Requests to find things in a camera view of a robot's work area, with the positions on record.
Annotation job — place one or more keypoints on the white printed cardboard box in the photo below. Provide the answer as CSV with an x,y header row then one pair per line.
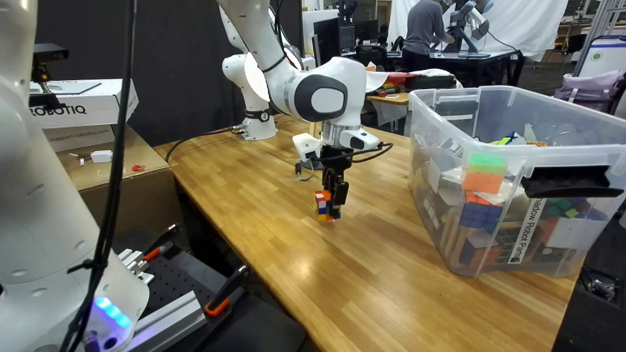
x,y
90,105

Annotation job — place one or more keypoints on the wooden background desk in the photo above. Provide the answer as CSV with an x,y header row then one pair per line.
x,y
391,101

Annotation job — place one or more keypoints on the large brown cardboard box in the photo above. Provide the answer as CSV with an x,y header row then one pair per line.
x,y
147,196

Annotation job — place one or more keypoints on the blue puzzle cube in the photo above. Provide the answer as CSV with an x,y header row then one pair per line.
x,y
481,218

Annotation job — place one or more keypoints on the person in grey shirt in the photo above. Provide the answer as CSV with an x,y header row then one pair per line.
x,y
422,32

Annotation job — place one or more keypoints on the white idle robot arm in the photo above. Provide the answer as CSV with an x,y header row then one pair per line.
x,y
31,196

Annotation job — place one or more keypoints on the black backdrop curtain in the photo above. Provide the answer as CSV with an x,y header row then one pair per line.
x,y
182,65

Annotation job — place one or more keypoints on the black draped table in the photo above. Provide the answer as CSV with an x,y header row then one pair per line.
x,y
469,69

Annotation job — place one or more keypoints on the small white device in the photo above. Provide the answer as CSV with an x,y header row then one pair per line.
x,y
102,157

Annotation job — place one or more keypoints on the small red cap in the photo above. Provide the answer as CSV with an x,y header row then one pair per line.
x,y
137,167

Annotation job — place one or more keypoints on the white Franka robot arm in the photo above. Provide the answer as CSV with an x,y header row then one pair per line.
x,y
325,95

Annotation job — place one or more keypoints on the white and blue crate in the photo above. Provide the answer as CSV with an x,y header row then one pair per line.
x,y
606,56

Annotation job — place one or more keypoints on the black breadboard platform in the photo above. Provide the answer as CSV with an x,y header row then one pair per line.
x,y
260,326

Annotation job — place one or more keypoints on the white sheet on desk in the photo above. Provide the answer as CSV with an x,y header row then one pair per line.
x,y
375,79

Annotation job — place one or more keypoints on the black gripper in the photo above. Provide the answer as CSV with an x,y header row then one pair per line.
x,y
334,159

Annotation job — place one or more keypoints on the white hanging curtain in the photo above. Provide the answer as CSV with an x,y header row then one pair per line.
x,y
520,26

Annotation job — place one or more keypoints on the clear plastic storage bin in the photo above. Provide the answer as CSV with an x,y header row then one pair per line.
x,y
456,124

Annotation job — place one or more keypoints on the green and orange cube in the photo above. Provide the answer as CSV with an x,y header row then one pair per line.
x,y
485,173

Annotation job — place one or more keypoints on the lavender bag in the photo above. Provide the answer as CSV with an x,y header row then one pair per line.
x,y
589,89

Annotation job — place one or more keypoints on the black camera on stand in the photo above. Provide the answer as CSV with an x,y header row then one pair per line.
x,y
49,54

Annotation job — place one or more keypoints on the grey background robot arm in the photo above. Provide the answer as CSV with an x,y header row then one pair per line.
x,y
469,22

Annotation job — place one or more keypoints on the multicolour Rubik's cube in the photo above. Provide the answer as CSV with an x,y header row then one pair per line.
x,y
323,208

